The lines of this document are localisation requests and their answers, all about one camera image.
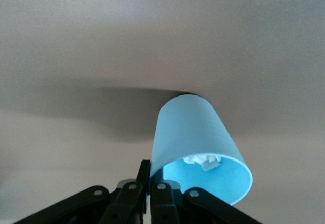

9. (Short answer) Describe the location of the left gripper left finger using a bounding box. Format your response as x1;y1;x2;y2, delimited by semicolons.
15;159;151;224

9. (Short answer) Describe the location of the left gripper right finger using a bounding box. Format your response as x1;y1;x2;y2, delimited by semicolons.
149;168;263;224

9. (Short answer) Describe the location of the blue cup with white filling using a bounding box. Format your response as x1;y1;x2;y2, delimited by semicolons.
149;94;254;207

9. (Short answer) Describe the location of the white crumpled filling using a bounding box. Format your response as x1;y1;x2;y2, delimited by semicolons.
182;154;222;172

